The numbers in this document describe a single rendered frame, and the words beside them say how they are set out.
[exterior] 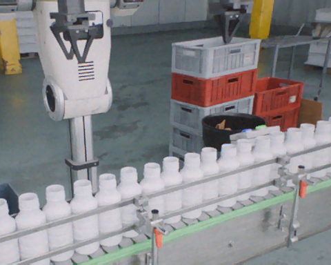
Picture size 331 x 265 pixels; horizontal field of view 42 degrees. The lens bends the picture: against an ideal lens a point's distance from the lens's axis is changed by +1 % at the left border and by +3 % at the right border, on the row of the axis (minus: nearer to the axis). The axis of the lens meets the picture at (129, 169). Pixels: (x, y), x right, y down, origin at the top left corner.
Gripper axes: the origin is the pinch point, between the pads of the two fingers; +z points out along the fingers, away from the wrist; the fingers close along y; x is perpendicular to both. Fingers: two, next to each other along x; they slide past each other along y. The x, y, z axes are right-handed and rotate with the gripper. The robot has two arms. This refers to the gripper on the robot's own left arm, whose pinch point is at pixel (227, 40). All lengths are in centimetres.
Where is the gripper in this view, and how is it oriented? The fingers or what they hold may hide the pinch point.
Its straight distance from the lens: 124.1
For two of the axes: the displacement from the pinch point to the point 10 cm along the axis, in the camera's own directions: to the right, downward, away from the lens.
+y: -5.0, -3.2, 8.1
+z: 0.2, 9.2, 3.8
